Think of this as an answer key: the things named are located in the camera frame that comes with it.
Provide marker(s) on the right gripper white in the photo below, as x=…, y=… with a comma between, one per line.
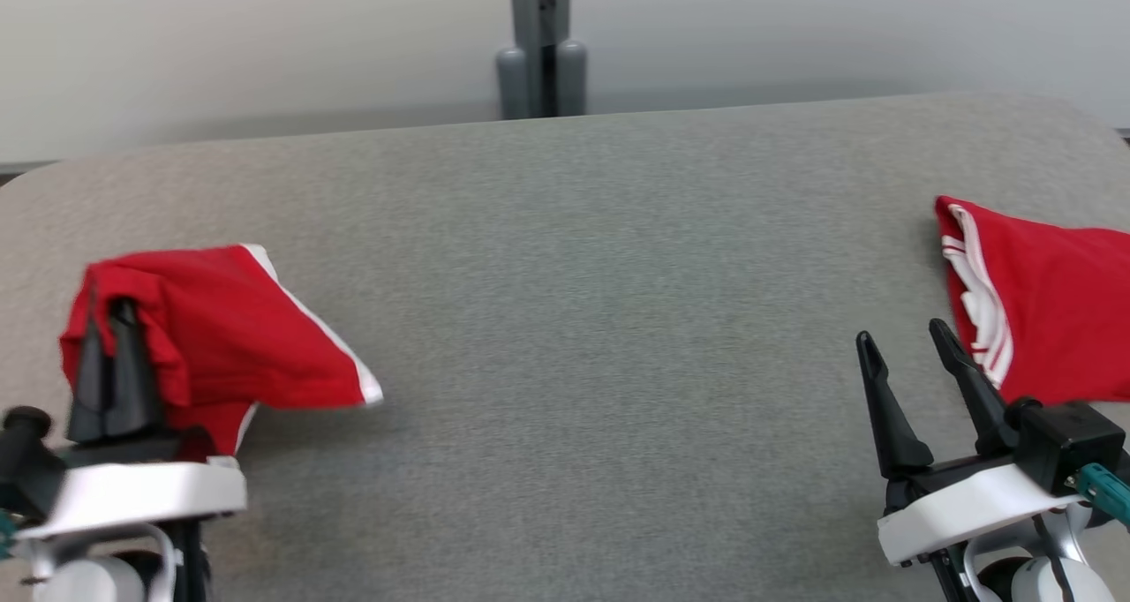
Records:
x=962, y=505

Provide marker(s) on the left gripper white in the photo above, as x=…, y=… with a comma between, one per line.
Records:
x=132, y=492

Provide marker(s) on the red shorts white trim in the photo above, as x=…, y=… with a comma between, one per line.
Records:
x=238, y=337

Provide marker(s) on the red white basketball jersey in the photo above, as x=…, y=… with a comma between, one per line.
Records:
x=1059, y=311

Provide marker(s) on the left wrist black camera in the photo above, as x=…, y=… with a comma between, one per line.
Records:
x=26, y=465

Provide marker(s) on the wrist black camera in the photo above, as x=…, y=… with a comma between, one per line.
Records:
x=1068, y=443
x=26, y=465

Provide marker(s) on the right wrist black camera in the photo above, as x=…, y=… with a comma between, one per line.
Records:
x=1068, y=443

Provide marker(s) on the grey metal partition post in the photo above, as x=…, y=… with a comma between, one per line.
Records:
x=526, y=11

